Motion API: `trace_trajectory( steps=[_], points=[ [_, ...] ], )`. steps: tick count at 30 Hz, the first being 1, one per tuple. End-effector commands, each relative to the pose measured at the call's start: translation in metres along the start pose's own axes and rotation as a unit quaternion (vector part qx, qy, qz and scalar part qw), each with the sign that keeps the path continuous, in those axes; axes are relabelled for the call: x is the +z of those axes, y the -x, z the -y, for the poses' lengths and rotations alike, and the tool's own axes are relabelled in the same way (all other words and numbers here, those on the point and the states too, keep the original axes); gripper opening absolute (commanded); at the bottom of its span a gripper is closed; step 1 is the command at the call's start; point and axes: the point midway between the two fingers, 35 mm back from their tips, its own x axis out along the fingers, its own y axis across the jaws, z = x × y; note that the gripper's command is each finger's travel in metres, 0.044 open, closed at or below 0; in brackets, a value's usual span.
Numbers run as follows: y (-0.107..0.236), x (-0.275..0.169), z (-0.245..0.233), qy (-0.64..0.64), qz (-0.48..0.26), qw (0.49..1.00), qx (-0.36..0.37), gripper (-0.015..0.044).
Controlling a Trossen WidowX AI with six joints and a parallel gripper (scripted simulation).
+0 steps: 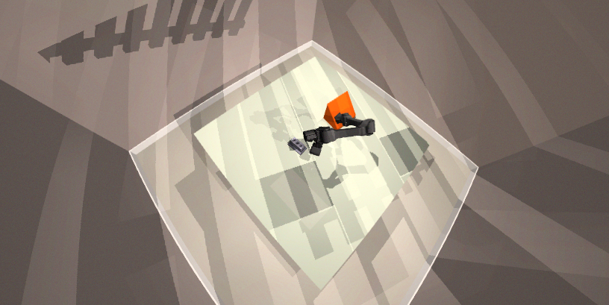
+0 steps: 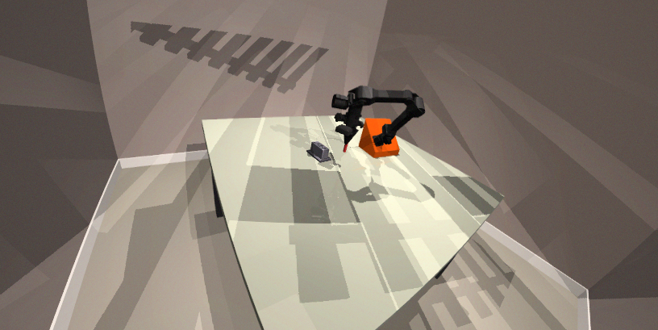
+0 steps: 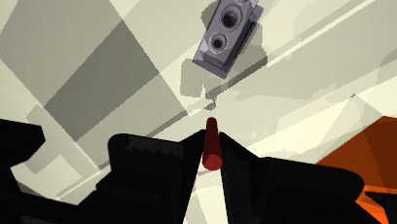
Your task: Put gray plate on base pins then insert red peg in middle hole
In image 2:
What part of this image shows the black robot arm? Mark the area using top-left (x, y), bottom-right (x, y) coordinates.
top-left (331, 86), bottom-right (425, 147)

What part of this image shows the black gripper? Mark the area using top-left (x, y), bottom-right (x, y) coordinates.
top-left (335, 111), bottom-right (364, 144)

